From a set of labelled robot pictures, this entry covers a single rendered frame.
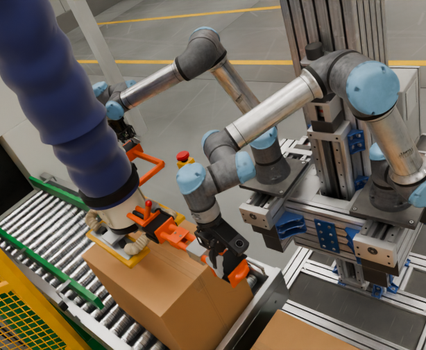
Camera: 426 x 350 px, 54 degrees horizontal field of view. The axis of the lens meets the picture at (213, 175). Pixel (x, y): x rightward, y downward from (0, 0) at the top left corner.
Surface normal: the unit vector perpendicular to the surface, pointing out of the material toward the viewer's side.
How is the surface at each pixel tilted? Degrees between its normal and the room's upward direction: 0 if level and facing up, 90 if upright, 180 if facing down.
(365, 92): 83
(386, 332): 0
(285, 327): 0
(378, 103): 83
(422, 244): 0
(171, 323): 90
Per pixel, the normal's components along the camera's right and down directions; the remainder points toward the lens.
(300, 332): -0.31, -0.76
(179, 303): 0.69, 0.24
